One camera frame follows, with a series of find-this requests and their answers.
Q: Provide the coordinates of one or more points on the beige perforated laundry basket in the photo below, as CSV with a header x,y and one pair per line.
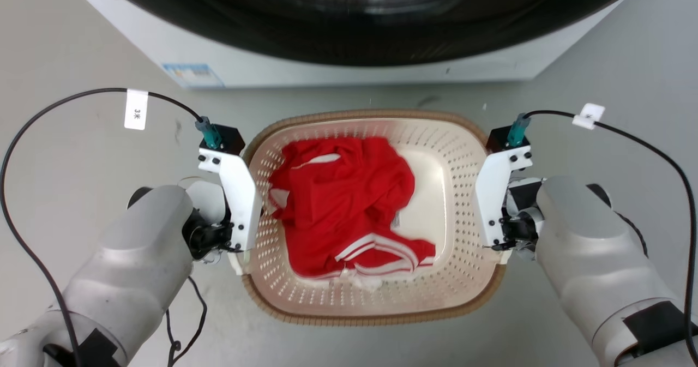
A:
x,y
458,192

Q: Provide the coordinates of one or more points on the white washing machine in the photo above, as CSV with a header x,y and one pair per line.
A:
x,y
338,72

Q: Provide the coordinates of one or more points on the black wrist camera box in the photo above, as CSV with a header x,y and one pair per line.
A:
x,y
230,139
497,139

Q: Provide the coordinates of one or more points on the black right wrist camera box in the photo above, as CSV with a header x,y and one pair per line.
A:
x,y
497,139

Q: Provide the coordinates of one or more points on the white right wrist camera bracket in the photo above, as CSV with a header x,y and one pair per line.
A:
x,y
493,192

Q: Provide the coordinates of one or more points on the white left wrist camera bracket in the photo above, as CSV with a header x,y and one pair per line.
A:
x,y
240,198

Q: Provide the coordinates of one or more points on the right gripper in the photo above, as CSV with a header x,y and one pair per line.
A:
x,y
518,230

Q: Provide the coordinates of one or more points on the black round washing machine door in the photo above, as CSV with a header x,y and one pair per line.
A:
x,y
360,29

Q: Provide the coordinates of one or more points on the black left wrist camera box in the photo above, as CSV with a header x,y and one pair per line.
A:
x,y
230,139

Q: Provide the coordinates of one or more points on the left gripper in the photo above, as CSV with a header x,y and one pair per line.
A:
x,y
210,236

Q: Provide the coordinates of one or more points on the blue white energy label sticker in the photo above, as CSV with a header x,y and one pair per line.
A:
x,y
193,76

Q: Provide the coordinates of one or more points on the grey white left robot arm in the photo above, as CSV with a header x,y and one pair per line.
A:
x,y
136,269

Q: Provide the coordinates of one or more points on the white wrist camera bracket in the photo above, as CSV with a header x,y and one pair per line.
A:
x,y
493,192
240,198

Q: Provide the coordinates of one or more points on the red garment with white stripes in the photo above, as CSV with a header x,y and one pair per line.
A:
x,y
343,203

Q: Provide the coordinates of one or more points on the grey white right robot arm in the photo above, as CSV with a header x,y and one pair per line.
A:
x,y
594,258

